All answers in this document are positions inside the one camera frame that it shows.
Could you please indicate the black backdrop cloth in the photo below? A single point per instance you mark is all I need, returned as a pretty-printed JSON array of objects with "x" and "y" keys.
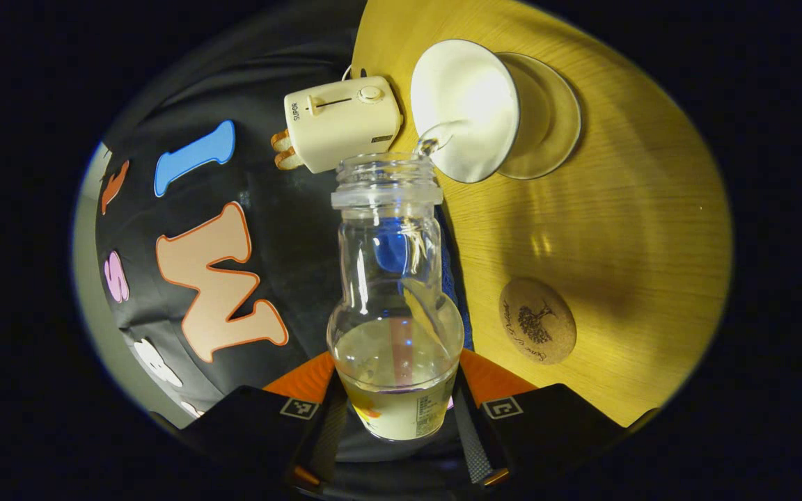
[{"x": 289, "y": 209}]

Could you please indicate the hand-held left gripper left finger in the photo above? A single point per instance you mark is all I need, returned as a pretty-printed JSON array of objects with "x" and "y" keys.
[{"x": 248, "y": 424}]

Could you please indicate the blue towel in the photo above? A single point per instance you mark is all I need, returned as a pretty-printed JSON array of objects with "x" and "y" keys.
[{"x": 451, "y": 268}]

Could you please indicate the toast slice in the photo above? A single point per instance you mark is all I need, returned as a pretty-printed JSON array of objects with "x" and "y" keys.
[
  {"x": 288, "y": 158},
  {"x": 280, "y": 140}
]

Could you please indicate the cream ceramic saucer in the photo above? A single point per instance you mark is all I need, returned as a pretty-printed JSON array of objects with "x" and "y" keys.
[{"x": 547, "y": 118}]

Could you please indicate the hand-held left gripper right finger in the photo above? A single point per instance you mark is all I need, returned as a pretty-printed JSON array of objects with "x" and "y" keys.
[{"x": 554, "y": 424}]

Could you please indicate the clear plastic water bottle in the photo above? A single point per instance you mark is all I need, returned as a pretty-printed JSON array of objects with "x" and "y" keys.
[{"x": 394, "y": 334}]

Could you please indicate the white toaster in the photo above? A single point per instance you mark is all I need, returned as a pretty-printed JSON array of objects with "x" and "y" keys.
[{"x": 345, "y": 125}]

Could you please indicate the round cork coaster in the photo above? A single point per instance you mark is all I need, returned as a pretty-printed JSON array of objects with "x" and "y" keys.
[{"x": 537, "y": 321}]

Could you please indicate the cream ceramic teacup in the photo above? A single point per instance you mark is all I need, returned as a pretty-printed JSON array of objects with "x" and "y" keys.
[{"x": 467, "y": 104}]

